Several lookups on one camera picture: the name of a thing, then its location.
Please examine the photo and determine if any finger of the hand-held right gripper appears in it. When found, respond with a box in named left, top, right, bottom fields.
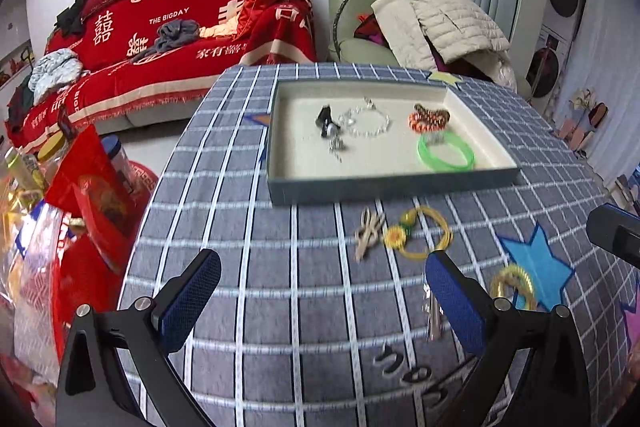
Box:
left=601, top=203, right=640, bottom=233
left=586, top=209, right=640, bottom=269

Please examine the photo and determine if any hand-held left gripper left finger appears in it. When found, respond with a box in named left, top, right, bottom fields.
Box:
left=55, top=248, right=223, bottom=427

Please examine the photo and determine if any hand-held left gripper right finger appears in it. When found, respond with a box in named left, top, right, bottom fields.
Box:
left=424, top=250, right=593, bottom=427

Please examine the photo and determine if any green plastic bangle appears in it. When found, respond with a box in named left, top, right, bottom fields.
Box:
left=417, top=131, right=477, bottom=172

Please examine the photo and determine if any orange coil hair tie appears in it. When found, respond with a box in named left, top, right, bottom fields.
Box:
left=407, top=107, right=451, bottom=135

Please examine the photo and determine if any grey shallow cardboard box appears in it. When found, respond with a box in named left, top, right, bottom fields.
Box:
left=265, top=79, right=521, bottom=208

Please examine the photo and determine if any clear crystal bead bracelet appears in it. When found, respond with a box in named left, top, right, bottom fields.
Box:
left=335, top=97, right=392, bottom=138

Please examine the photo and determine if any brown coil hair tie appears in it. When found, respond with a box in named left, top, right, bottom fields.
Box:
left=414, top=103, right=450, bottom=122

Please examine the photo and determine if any silver pendant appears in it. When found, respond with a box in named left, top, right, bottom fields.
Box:
left=327, top=134, right=348, bottom=162

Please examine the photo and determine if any black hair clip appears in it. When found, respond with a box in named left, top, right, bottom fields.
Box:
left=315, top=105, right=337, bottom=138

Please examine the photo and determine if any silver metal hairpin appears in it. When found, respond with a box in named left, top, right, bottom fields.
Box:
left=425, top=272, right=443, bottom=343

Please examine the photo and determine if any beige hair clip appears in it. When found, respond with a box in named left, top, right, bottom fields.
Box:
left=354, top=209, right=386, bottom=264

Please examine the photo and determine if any red patterned round rug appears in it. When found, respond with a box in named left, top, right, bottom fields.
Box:
left=127, top=159, right=161, bottom=202

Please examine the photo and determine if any red gift bag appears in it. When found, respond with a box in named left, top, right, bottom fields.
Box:
left=45, top=124, right=146, bottom=275

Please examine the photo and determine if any blue lid jar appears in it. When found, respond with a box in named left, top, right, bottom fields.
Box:
left=102, top=134, right=133, bottom=188

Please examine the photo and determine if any clear plastic bag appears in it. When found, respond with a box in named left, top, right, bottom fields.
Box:
left=0, top=202, right=76, bottom=388

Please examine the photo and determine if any white washing machine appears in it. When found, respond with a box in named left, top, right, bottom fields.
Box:
left=525, top=32, right=566, bottom=100

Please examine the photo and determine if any white down coat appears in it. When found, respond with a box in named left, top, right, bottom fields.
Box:
left=492, top=52, right=518, bottom=88

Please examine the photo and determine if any yellow lid jar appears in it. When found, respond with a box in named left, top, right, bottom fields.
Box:
left=37, top=132, right=71, bottom=178

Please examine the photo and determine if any yellow green bottle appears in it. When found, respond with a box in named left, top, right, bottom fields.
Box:
left=2, top=147, right=46, bottom=192

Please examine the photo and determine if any beige quilted jacket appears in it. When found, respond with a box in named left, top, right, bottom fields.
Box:
left=411, top=0, right=512, bottom=65

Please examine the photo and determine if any grey garment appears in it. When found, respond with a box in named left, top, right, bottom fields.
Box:
left=129, top=19, right=201, bottom=58

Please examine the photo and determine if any pale blue white garment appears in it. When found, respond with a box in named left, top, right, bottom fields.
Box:
left=27, top=48, right=83, bottom=105

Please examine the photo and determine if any cream cloth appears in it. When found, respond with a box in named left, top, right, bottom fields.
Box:
left=371, top=0, right=436, bottom=70

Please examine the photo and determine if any red purple clothing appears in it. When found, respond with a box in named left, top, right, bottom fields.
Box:
left=354, top=13, right=391, bottom=50

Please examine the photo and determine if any red sofa with cover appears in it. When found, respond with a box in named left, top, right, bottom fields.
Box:
left=5, top=0, right=318, bottom=150

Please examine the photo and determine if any black clothing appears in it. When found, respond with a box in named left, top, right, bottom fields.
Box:
left=54, top=0, right=96, bottom=35

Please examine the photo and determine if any yellow coil hair tie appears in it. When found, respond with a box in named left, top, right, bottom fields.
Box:
left=490, top=264, right=538, bottom=312

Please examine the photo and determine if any yellow flower hair tie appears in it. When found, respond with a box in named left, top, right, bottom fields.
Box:
left=382, top=205, right=453, bottom=258

